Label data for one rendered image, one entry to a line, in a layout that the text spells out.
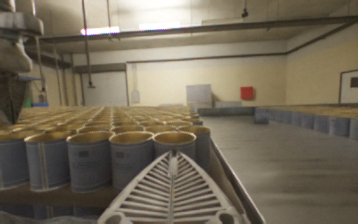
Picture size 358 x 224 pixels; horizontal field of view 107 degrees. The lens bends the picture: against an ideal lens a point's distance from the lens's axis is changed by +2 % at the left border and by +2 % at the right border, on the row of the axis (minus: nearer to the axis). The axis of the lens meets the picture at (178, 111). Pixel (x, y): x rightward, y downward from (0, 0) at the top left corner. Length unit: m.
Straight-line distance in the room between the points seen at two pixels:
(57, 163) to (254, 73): 10.37
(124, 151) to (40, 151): 0.13
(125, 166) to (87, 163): 0.06
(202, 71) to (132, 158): 9.37
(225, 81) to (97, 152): 9.56
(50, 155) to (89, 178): 0.07
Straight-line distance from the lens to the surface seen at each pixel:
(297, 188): 0.36
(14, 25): 0.48
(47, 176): 0.30
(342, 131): 0.84
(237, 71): 10.02
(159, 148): 0.20
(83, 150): 0.24
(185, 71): 9.46
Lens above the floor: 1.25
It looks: 5 degrees down
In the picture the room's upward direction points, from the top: 2 degrees counter-clockwise
